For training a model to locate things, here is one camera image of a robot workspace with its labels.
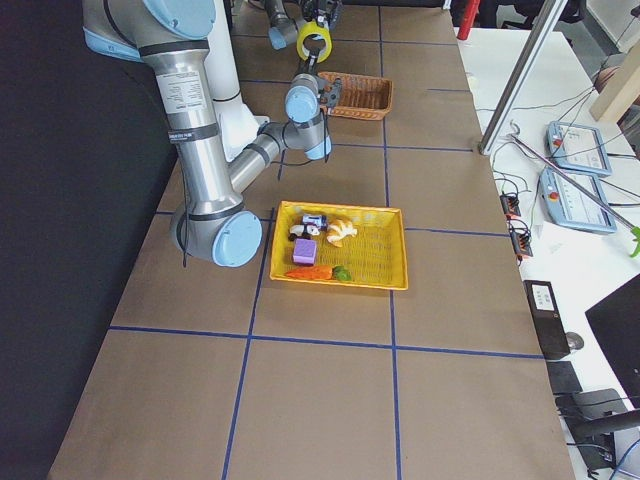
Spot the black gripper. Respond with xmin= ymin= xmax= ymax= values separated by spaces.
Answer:
xmin=302 ymin=0 xmax=343 ymax=28
xmin=297 ymin=41 xmax=327 ymax=90

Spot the yellow tape roll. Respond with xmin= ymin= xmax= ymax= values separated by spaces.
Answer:
xmin=296 ymin=21 xmax=333 ymax=63

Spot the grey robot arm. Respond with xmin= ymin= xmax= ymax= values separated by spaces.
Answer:
xmin=82 ymin=1 xmax=336 ymax=267
xmin=258 ymin=0 xmax=343 ymax=50

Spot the brown wicker basket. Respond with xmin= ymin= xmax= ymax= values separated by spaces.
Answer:
xmin=318 ymin=72 xmax=393 ymax=121

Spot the yellow plastic basket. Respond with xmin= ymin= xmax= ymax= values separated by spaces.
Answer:
xmin=270 ymin=201 xmax=408 ymax=290

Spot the red rolled object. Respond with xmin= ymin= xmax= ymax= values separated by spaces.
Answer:
xmin=457 ymin=0 xmax=481 ymax=41

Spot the small dark can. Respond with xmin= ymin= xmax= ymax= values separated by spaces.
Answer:
xmin=301 ymin=214 xmax=328 ymax=231

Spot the toy croissant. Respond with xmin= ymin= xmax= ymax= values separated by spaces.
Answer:
xmin=326 ymin=219 xmax=358 ymax=248

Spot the purple foam block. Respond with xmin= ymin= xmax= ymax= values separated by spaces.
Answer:
xmin=292 ymin=238 xmax=317 ymax=266

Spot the toy carrot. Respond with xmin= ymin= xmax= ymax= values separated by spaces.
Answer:
xmin=285 ymin=265 xmax=352 ymax=281

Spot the orange black connector block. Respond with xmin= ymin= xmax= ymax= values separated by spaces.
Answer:
xmin=500 ymin=192 xmax=521 ymax=219

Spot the far teach pendant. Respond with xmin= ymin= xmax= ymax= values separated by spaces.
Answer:
xmin=547 ymin=121 xmax=612 ymax=177

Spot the teach pendant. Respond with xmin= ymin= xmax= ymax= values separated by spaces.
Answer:
xmin=539 ymin=167 xmax=617 ymax=234
xmin=547 ymin=121 xmax=612 ymax=177

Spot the near teach pendant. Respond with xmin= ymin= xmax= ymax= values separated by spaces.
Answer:
xmin=539 ymin=167 xmax=617 ymax=234

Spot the black box with label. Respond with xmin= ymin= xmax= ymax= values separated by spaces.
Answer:
xmin=523 ymin=280 xmax=570 ymax=360

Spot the reacher grabber stick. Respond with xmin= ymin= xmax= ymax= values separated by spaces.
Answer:
xmin=508 ymin=119 xmax=640 ymax=259

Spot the black monitor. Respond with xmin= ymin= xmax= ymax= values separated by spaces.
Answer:
xmin=586 ymin=278 xmax=639 ymax=407

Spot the white pillar mount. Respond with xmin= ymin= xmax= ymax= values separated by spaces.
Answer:
xmin=204 ymin=0 xmax=267 ymax=163

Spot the aluminium frame post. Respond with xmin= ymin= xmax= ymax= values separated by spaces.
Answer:
xmin=478 ymin=0 xmax=568 ymax=156

